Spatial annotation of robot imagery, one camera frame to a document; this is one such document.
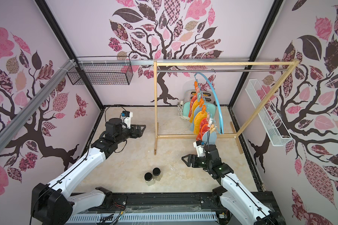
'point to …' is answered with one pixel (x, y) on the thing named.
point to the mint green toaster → (209, 100)
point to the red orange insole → (193, 99)
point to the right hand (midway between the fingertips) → (186, 160)
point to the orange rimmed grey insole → (204, 129)
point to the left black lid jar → (148, 178)
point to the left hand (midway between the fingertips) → (140, 128)
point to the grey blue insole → (209, 138)
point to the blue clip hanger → (216, 87)
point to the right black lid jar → (157, 175)
